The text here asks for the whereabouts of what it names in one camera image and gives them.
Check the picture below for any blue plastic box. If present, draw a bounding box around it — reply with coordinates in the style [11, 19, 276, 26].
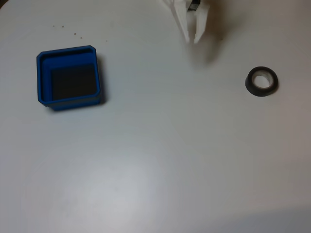
[36, 45, 102, 112]

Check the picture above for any black tape roll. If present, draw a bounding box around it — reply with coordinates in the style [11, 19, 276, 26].
[243, 66, 279, 98]

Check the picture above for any black square pad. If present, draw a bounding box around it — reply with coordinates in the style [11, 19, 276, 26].
[50, 63, 96, 100]

